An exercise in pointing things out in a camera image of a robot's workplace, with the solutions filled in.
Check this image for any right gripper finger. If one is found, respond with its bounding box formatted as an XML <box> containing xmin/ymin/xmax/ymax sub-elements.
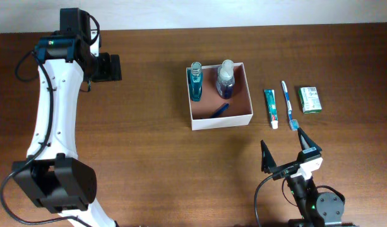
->
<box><xmin>261</xmin><ymin>140</ymin><xmax>277</xmax><ymax>173</ymax></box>
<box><xmin>297</xmin><ymin>127</ymin><xmax>316</xmax><ymax>150</ymax></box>

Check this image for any blue disposable razor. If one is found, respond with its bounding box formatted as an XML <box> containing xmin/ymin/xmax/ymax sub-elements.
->
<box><xmin>209</xmin><ymin>103</ymin><xmax>229</xmax><ymax>119</ymax></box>

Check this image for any purple pump soap bottle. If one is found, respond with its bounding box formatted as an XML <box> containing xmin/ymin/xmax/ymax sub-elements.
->
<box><xmin>216</xmin><ymin>59</ymin><xmax>235</xmax><ymax>99</ymax></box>

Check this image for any blue Listerine mouthwash bottle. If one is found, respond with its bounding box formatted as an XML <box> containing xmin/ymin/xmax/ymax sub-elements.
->
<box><xmin>189</xmin><ymin>62</ymin><xmax>203</xmax><ymax>102</ymax></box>

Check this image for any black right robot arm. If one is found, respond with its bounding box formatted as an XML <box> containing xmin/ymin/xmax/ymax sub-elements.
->
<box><xmin>254</xmin><ymin>128</ymin><xmax>355</xmax><ymax>227</ymax></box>

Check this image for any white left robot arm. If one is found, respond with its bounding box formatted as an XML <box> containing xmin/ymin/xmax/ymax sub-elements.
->
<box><xmin>9</xmin><ymin>8</ymin><xmax>122</xmax><ymax>226</ymax></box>

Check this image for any blue white toothbrush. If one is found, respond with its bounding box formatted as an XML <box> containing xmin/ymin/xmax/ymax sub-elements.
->
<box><xmin>282</xmin><ymin>81</ymin><xmax>299</xmax><ymax>131</ymax></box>

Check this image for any green soap box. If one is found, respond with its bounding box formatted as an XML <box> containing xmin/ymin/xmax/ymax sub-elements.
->
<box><xmin>299</xmin><ymin>87</ymin><xmax>322</xmax><ymax>114</ymax></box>

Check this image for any green toothpaste tube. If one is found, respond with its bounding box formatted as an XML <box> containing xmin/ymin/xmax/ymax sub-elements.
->
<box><xmin>264</xmin><ymin>90</ymin><xmax>278</xmax><ymax>129</ymax></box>

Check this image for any pink open box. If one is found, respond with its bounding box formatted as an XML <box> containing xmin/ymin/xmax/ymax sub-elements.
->
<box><xmin>188</xmin><ymin>62</ymin><xmax>253</xmax><ymax>131</ymax></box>

